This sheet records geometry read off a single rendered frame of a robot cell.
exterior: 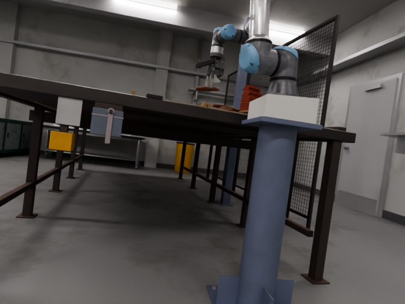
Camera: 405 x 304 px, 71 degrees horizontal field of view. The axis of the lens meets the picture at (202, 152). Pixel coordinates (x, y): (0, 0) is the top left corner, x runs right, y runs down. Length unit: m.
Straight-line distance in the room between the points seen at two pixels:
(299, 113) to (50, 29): 7.40
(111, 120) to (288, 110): 0.78
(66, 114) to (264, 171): 0.91
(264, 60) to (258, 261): 0.85
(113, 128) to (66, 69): 6.51
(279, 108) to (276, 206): 0.42
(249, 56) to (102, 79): 6.52
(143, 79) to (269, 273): 6.58
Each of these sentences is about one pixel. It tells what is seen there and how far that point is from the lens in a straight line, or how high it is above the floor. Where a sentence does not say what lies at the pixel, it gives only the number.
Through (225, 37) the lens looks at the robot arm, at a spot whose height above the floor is 1.32.
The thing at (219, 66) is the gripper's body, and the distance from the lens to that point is 1.71.
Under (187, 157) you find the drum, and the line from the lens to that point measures 6.79.
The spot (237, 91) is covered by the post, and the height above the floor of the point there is 1.45.
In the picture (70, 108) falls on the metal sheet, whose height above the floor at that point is 0.81.
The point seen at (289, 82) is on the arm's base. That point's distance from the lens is 1.31.
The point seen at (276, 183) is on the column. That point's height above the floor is 0.60.
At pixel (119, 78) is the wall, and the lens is 7.53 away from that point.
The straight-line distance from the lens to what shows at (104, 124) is 1.36.
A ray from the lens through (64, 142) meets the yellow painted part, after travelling 1.38.
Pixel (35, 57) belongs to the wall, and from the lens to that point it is 8.11.
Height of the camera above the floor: 0.72
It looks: 1 degrees down
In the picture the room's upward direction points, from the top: 7 degrees clockwise
